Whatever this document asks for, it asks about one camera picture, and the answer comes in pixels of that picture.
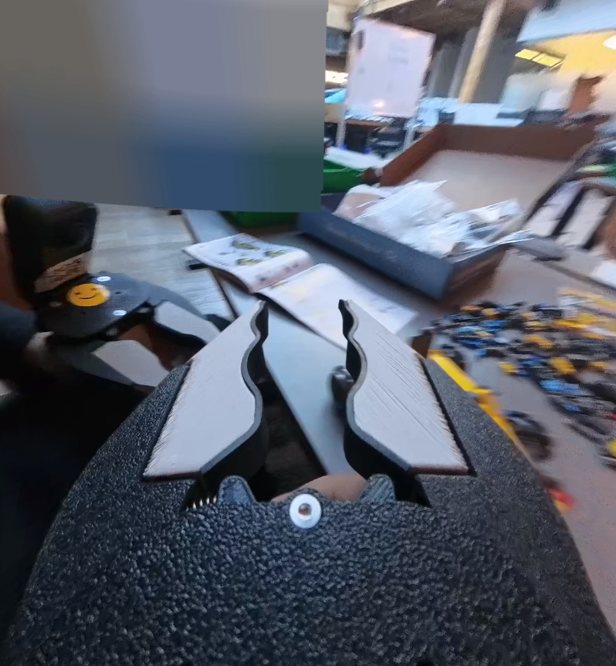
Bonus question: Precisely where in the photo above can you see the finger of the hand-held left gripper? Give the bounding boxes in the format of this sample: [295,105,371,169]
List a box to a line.
[149,299,232,348]
[52,338,171,390]

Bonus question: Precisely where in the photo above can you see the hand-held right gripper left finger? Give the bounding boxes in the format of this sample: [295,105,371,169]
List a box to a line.
[143,301,270,482]

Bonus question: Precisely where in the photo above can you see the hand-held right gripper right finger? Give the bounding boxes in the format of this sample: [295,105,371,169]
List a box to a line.
[338,299,470,478]

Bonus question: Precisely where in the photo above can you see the person's left forearm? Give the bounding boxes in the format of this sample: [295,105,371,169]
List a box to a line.
[0,294,41,381]

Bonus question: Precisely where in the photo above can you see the grey desk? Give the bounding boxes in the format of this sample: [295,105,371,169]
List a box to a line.
[183,208,616,666]

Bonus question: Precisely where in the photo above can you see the person's left hand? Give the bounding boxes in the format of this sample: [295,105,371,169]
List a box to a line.
[24,330,80,378]

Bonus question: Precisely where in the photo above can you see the yellow brick toy vehicle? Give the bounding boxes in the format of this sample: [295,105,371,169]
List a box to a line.
[331,348,574,516]

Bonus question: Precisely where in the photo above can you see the open instruction booklet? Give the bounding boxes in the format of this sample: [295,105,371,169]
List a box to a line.
[183,234,418,349]

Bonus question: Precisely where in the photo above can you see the blue cardboard box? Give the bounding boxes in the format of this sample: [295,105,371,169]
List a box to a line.
[298,208,506,300]

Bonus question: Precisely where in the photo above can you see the person's legs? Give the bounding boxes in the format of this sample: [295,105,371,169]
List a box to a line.
[0,385,173,666]

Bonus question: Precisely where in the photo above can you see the pile of small brick pieces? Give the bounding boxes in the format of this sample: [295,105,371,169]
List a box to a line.
[422,297,616,474]

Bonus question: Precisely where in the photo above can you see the clear plastic bag with parts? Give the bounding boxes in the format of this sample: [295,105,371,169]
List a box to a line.
[417,200,530,258]

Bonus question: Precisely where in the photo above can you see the frosted plastic bag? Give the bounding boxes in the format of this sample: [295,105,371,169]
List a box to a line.
[355,179,475,240]

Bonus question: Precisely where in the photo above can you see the green plastic bin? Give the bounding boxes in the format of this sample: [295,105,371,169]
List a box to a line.
[220,159,387,230]

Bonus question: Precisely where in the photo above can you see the brown cardboard tray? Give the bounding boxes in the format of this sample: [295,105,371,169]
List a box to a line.
[381,122,600,222]

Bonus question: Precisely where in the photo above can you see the whiteboard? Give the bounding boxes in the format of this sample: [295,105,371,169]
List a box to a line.
[344,18,436,120]

